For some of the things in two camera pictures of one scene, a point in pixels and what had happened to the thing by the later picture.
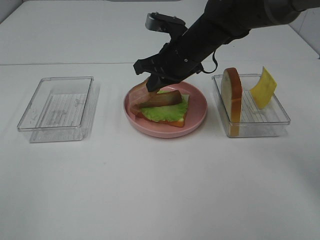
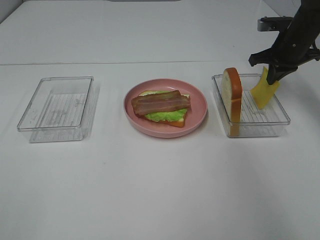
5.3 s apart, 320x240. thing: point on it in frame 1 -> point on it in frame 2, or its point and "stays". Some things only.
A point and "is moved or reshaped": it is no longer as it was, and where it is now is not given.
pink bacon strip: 138,95 -> 143,106
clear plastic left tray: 61,109 stays
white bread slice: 180,123 stays
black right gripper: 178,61 -> 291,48
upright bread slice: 232,92 stays
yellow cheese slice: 263,91 stays
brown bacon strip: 154,99 is moved or reshaped
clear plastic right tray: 271,120 stays
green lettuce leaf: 175,111 stays
